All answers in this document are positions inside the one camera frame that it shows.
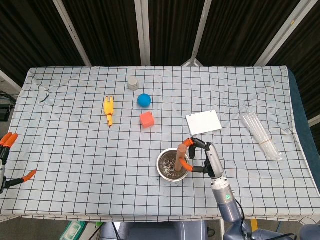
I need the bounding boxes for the crushed spices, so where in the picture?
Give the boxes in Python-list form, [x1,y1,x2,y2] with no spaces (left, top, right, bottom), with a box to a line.
[161,157,186,177]

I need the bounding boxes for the checkered white tablecloth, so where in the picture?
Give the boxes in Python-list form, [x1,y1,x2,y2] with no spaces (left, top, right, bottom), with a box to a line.
[0,65,320,223]

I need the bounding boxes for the clear plastic tube bundle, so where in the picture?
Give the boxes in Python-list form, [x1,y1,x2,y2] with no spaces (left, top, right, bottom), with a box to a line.
[238,112,284,161]

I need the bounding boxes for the yellow rubber chicken toy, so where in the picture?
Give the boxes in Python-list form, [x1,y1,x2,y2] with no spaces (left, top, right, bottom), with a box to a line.
[103,95,116,128]

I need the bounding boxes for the black electronics box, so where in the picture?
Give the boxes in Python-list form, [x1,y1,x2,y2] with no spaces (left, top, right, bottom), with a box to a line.
[0,93,16,122]

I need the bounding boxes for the stainless steel bowl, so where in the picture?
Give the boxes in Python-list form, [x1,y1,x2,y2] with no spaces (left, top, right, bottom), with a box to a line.
[156,148,191,183]

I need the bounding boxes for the green and white box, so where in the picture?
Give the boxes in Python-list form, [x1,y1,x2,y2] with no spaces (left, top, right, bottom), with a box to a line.
[58,220,88,240]

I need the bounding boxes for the wooden pestle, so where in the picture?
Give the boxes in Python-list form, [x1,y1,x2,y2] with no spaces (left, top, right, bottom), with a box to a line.
[174,144,188,173]

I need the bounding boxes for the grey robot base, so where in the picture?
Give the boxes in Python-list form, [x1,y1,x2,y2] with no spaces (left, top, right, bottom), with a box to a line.
[99,221,208,240]

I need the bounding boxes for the grey cylindrical jar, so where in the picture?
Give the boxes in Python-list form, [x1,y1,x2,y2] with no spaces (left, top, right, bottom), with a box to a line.
[126,76,140,91]

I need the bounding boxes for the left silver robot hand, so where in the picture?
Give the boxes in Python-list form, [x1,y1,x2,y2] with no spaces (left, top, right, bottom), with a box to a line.
[0,132,38,195]

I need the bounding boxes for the blue table edge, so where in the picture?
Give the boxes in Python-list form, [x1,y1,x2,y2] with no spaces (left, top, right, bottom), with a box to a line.
[287,68,320,196]

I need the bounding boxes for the white frame post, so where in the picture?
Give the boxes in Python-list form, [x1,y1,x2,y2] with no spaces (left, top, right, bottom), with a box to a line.
[52,0,92,67]
[181,0,214,67]
[254,0,316,67]
[134,0,151,67]

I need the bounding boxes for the orange cube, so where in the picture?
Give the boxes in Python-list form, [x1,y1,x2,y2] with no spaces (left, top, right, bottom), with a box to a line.
[139,111,155,130]

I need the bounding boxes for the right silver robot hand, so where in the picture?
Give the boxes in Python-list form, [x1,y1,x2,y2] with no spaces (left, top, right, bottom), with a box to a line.
[183,136,225,180]

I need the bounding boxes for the blue ball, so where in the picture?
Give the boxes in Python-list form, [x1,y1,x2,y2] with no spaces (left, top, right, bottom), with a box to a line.
[137,93,152,108]

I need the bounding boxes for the white flat board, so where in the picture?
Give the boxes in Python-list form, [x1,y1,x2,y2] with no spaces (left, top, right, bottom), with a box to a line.
[185,109,223,137]

